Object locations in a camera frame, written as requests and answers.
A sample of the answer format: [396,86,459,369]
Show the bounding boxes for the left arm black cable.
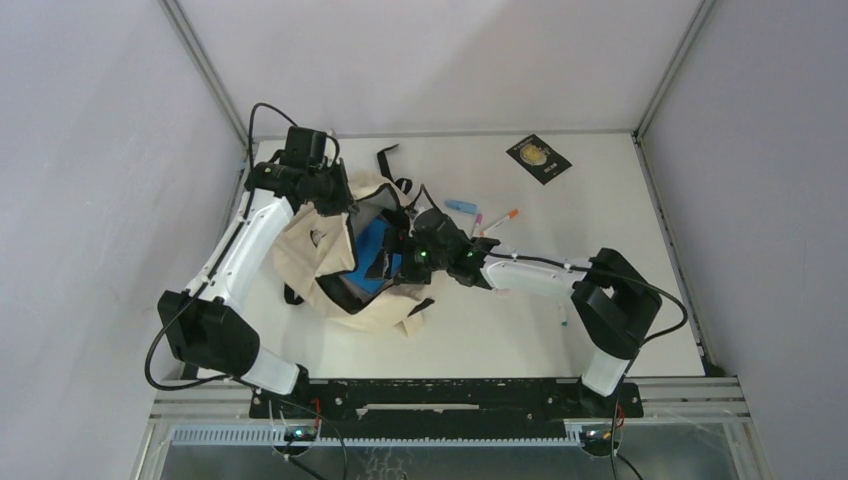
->
[143,102,299,392]

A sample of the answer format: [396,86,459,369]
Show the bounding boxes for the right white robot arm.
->
[368,208,662,416]

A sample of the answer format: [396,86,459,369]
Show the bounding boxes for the blue notebook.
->
[341,217,401,303]

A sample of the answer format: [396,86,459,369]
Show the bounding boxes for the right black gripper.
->
[365,225,452,284]

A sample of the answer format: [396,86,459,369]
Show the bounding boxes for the black booklet with gold emblem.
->
[506,134,573,185]

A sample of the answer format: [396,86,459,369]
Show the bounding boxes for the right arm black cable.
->
[410,184,690,465]

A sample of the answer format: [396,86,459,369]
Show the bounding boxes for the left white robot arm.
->
[155,126,354,417]

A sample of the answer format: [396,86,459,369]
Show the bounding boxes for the light blue eraser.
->
[444,199,478,215]

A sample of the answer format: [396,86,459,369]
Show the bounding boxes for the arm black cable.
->
[143,102,299,392]
[410,184,690,465]

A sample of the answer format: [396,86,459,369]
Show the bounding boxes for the orange marker pen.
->
[480,209,519,237]

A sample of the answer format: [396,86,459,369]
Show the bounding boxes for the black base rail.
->
[248,377,645,441]

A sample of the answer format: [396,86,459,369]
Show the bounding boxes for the beige canvas student bag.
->
[270,148,435,336]

